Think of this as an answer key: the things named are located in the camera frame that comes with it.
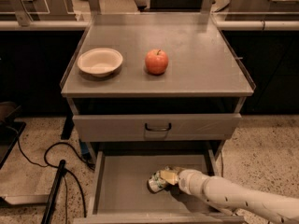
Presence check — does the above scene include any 7up can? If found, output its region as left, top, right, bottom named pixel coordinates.
left=147, top=167, right=175, bottom=193

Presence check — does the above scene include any closed top drawer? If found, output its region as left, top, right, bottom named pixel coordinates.
left=73, top=114, right=241, bottom=142

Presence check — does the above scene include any black drawer handle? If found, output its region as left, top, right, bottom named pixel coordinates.
left=144, top=123, right=172, bottom=132

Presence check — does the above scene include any grey drawer cabinet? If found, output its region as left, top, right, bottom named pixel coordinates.
left=59, top=12, right=257, bottom=224

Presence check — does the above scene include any open middle drawer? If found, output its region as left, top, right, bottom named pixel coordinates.
left=74, top=150, right=244, bottom=224

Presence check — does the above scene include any red apple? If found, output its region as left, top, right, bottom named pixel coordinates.
left=145, top=49, right=169, bottom=75

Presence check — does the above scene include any black equipment base left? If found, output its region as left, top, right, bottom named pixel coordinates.
left=0, top=102, right=26, bottom=169

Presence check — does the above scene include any white horizontal rail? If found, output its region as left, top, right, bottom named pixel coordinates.
left=0, top=21, right=299, bottom=31

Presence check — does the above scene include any black bar on floor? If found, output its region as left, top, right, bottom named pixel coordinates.
left=41, top=160, right=66, bottom=224

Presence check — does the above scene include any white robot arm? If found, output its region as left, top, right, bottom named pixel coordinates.
left=160, top=169, right=299, bottom=224

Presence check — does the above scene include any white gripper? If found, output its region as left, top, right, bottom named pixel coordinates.
left=160, top=167, right=209, bottom=198

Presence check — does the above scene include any black floor cable left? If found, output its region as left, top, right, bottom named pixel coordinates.
left=6, top=125, right=95, bottom=224

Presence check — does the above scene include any white paper bowl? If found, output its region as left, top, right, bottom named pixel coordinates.
left=78, top=48, right=123, bottom=77

